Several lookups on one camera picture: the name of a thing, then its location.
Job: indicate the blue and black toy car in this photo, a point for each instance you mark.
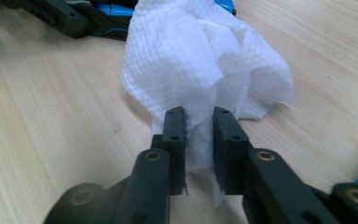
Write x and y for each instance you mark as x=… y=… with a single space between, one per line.
x=115 y=10

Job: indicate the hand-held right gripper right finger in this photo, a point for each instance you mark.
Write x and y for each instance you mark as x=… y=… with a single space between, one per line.
x=230 y=146

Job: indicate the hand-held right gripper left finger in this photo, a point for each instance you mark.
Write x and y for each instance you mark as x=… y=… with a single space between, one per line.
x=174 y=130

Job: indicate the white wet wipe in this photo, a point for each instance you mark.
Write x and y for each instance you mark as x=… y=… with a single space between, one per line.
x=183 y=56

